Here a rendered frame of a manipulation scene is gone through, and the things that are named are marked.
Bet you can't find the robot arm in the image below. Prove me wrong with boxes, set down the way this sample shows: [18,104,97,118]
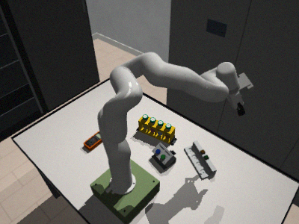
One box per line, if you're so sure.
[97,52,255,195]

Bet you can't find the grey button housing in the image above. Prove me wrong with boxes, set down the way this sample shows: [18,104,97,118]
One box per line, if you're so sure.
[152,143,176,169]

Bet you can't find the orange handheld multimeter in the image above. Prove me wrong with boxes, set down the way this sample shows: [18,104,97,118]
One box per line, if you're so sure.
[84,131,102,151]

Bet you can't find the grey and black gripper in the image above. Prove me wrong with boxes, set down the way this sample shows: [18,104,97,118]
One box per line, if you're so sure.
[227,91,245,116]

